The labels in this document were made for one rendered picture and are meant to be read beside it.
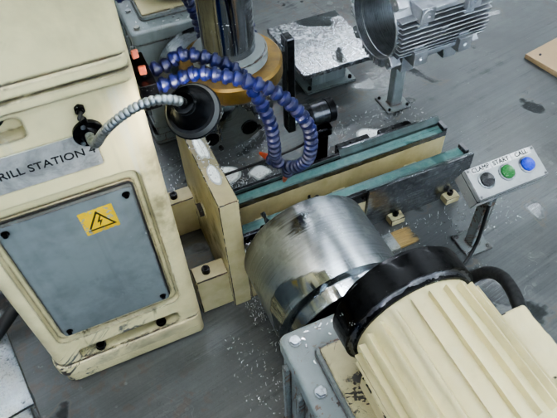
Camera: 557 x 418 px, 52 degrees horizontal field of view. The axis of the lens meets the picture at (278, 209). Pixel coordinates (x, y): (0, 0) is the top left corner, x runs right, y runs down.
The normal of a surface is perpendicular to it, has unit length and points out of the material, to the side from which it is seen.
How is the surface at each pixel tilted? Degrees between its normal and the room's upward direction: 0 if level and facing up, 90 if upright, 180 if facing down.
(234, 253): 90
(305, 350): 0
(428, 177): 90
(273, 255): 43
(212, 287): 90
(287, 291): 50
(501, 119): 0
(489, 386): 4
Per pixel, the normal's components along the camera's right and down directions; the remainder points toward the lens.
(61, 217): 0.40, 0.69
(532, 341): -0.04, -0.64
